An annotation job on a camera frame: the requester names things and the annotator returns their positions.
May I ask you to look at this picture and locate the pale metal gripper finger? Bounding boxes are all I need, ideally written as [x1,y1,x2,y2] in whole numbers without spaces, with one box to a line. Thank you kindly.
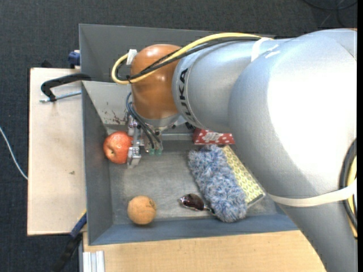
[126,147,142,169]

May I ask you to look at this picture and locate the red apple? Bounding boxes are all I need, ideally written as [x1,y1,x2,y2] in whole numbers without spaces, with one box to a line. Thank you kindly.
[103,131,134,165]

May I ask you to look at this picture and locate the grey metal bin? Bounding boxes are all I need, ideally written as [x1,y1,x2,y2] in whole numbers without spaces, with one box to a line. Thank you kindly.
[78,23,300,246]

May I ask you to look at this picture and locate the tan ball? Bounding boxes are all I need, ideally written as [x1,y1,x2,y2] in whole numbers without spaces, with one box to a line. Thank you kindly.
[126,195,158,226]

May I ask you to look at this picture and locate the red white-dotted box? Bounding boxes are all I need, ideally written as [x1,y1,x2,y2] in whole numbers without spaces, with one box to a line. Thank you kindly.
[192,127,236,146]

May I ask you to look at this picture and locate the dark sunglasses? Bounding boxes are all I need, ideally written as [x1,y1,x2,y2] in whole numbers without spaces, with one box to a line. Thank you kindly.
[178,193,217,216]

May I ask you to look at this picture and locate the pale wood board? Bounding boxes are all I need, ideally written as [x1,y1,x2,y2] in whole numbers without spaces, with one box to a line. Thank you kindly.
[27,67,87,236]

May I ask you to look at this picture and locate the blue fluffy cloth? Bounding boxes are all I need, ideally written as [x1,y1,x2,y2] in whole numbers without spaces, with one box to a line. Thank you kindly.
[187,144,248,223]

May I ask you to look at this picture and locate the yellow patterned packet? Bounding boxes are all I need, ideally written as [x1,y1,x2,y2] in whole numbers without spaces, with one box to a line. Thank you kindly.
[222,145,267,207]

